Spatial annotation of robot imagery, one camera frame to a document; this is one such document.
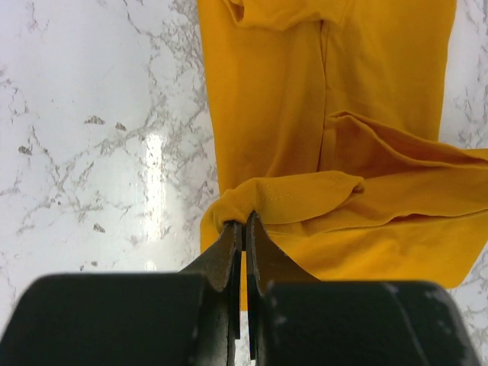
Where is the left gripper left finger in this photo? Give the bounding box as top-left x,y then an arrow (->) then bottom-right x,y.
1,222 -> 242,365

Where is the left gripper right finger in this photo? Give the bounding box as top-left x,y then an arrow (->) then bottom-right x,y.
245,213 -> 480,365

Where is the yellow t shirt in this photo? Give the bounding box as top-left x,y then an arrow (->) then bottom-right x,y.
197,1 -> 487,288

